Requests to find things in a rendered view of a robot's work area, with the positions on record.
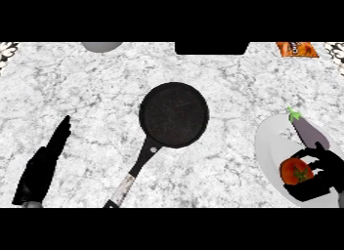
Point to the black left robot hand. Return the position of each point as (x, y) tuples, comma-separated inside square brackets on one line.
[(41, 169)]

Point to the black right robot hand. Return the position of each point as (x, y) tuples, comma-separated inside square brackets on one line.
[(331, 172)]

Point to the red tomato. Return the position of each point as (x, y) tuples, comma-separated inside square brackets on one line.
[(295, 171)]

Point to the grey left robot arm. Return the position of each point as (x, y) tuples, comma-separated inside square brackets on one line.
[(32, 204)]

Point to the white plate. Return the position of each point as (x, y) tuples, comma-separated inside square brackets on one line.
[(276, 153)]

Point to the black frying pan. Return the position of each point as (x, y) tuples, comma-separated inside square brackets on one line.
[(173, 117)]

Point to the purple eggplant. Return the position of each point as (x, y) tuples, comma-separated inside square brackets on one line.
[(310, 132)]

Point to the orange snack bag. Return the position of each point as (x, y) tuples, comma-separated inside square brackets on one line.
[(297, 49)]

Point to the grey round object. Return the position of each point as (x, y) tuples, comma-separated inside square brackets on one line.
[(101, 46)]

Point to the black appliance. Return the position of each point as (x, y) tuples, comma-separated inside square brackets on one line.
[(211, 48)]

